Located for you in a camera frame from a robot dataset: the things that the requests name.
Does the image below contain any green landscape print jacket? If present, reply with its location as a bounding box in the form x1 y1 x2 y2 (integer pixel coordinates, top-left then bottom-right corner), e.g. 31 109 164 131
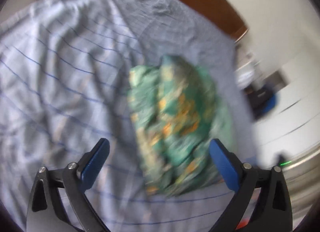
127 55 237 197

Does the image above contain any blue checked bed quilt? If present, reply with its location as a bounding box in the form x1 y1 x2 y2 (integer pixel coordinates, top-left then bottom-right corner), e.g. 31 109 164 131
1 0 256 231

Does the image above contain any white wardrobe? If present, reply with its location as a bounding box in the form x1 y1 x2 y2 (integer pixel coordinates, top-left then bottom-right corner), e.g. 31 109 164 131
252 54 320 162

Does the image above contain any white plastic bag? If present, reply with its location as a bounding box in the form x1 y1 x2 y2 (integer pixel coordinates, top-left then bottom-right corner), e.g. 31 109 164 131
235 62 255 89

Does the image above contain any black and blue jacket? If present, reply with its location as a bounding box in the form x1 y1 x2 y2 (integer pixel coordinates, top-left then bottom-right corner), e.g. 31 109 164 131
244 84 277 121

